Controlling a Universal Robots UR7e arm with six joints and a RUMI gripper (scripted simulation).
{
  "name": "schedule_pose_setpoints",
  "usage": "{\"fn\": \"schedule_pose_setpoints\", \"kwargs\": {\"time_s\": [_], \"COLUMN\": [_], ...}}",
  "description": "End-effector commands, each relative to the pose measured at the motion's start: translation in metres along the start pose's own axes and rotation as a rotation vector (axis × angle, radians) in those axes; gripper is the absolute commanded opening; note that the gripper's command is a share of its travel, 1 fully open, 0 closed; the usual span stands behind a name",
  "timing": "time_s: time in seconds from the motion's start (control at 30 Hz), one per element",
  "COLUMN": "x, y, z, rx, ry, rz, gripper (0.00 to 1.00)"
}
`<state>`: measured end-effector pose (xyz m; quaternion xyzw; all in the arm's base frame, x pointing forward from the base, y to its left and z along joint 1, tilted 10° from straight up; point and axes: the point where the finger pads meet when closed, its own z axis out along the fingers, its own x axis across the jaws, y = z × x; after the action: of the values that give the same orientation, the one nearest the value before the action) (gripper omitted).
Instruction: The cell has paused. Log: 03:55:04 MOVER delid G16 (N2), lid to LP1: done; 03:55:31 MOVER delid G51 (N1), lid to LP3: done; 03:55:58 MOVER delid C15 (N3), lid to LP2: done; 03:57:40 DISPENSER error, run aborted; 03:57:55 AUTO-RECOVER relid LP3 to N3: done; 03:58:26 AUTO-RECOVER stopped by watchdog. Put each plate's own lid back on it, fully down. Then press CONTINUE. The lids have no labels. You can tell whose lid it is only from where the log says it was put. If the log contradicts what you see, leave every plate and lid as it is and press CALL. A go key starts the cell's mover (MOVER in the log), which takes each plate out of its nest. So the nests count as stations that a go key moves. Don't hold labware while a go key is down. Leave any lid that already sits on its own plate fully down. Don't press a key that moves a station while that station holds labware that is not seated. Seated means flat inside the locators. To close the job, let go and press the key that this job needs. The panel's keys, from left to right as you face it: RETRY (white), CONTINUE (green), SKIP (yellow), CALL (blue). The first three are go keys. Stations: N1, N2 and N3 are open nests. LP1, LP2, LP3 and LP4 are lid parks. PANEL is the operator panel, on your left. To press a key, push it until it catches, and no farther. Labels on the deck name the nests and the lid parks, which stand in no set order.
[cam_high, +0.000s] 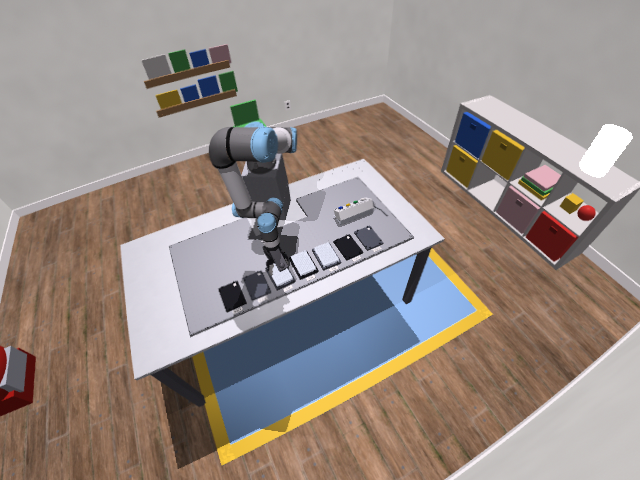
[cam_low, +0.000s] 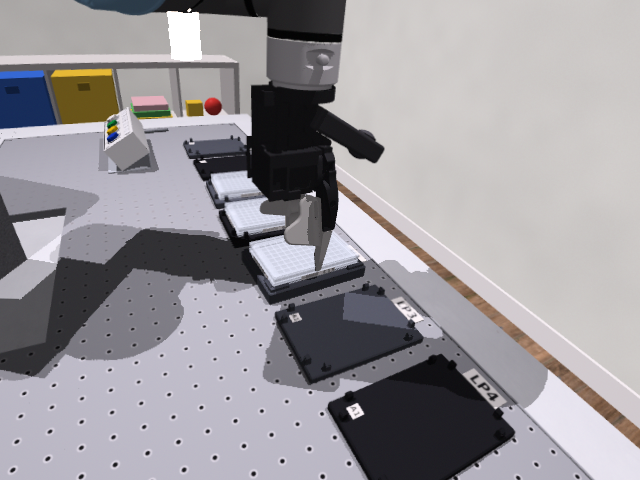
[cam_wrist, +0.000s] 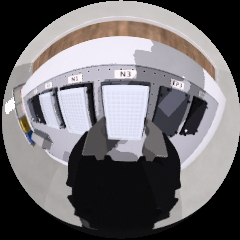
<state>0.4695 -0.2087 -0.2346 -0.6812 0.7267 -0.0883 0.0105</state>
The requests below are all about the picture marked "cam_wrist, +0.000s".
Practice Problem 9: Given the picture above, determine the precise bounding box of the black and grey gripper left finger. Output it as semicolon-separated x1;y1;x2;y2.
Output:
66;116;108;187

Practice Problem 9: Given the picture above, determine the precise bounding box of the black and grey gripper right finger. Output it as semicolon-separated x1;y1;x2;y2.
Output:
142;117;181;190

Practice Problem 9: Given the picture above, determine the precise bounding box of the grey operator panel with coloured keys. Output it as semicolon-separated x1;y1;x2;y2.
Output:
31;128;54;150

